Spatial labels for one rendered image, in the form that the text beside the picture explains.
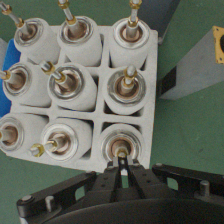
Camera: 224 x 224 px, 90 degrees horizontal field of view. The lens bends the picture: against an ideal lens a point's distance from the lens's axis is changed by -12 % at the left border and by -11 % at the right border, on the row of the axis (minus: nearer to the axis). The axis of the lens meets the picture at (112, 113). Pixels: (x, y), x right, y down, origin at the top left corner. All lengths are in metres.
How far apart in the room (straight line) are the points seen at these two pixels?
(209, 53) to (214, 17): 0.59
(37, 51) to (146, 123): 0.31
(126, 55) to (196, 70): 0.15
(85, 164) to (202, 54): 0.35
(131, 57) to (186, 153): 0.43
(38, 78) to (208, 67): 0.33
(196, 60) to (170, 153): 0.36
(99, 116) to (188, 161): 0.41
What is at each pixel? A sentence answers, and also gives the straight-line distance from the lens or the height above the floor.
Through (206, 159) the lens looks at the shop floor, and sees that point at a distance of 0.63.
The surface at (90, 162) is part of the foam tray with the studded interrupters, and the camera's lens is 0.33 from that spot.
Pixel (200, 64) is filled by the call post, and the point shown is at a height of 0.27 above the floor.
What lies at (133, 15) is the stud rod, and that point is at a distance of 0.26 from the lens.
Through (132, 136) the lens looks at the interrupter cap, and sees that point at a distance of 0.24.
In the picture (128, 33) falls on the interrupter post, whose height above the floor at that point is 0.26.
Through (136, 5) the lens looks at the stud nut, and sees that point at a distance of 0.24.
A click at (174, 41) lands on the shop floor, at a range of 0.65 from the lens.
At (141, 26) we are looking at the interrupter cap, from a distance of 0.31.
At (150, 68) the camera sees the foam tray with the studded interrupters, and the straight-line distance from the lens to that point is 0.35.
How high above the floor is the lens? 0.49
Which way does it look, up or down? 85 degrees down
